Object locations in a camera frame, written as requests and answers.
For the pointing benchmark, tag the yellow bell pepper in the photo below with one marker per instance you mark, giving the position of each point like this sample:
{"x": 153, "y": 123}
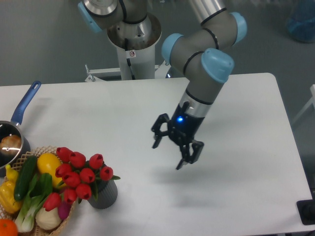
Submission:
{"x": 7, "y": 200}

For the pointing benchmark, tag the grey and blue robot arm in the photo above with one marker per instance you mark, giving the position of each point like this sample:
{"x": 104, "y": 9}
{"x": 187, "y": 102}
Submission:
{"x": 199, "y": 57}

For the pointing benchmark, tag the purple eggplant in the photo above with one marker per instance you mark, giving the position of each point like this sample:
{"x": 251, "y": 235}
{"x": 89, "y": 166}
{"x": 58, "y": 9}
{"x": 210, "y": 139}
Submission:
{"x": 64, "y": 210}

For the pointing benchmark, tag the dark grey ribbed vase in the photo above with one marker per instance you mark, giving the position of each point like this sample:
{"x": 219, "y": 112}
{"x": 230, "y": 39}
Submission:
{"x": 107, "y": 193}

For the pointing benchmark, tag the red tulip bouquet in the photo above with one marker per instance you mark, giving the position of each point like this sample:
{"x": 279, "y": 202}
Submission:
{"x": 80, "y": 176}

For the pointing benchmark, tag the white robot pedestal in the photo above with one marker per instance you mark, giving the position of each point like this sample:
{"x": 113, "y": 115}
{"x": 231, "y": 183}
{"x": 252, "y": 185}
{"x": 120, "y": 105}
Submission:
{"x": 136, "y": 51}

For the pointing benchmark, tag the blue transparent container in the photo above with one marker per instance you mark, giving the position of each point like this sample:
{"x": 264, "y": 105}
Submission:
{"x": 301, "y": 22}

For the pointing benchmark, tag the woven wicker basket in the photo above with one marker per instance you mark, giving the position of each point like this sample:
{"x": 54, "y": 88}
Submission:
{"x": 36, "y": 231}

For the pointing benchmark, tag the orange fruit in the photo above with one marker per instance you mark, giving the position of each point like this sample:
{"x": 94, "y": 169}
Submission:
{"x": 8, "y": 228}

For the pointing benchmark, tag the green cucumber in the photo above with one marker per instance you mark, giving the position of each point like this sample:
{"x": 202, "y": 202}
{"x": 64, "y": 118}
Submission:
{"x": 24, "y": 178}

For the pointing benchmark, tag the bread roll in pan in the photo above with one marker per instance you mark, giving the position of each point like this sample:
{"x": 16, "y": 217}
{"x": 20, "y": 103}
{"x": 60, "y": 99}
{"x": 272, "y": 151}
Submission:
{"x": 10, "y": 145}

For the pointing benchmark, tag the white onion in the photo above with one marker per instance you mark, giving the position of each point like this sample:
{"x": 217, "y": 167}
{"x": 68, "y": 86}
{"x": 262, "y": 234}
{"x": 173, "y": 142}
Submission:
{"x": 48, "y": 220}

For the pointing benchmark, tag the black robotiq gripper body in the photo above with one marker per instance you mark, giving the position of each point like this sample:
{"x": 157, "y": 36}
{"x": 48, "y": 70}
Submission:
{"x": 182, "y": 128}

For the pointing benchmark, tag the white chair frame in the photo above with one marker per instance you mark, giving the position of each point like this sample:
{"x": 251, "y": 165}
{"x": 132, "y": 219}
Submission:
{"x": 306, "y": 108}

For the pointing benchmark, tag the black device at edge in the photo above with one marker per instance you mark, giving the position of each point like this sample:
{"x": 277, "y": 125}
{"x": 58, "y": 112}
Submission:
{"x": 306, "y": 209}

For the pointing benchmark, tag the green bok choy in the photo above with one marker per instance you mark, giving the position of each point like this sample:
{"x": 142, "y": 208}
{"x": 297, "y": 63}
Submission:
{"x": 39, "y": 189}

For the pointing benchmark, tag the blue handled saucepan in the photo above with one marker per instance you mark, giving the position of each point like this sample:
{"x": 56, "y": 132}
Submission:
{"x": 12, "y": 127}

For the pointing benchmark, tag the yellow mango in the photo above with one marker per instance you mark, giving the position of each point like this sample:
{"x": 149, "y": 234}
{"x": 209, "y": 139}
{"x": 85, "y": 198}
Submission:
{"x": 48, "y": 163}

